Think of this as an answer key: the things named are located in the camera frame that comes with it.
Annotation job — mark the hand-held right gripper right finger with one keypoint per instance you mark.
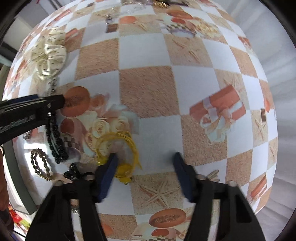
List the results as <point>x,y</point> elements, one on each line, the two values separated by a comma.
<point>182,176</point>

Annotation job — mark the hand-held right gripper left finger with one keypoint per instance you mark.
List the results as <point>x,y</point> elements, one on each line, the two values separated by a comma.
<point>108,176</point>

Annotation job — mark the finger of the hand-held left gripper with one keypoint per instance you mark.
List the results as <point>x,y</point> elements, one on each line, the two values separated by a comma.
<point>30,96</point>
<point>34,111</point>

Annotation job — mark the small black bow clip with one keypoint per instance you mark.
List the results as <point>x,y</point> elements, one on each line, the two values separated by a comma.
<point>76,172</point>

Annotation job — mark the black beaded hair clip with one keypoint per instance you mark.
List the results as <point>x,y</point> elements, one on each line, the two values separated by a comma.
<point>56,143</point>

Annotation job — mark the cream dotted hair bow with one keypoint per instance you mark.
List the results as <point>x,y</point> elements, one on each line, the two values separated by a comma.
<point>49,54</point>

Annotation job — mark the grey glass tray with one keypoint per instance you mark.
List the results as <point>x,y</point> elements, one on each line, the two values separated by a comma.
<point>19,185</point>

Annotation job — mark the gold jewelry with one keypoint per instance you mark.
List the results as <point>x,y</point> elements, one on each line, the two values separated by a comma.
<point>161,2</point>

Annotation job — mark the checkered printed tablecloth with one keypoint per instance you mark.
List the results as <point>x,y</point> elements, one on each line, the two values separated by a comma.
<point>157,92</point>

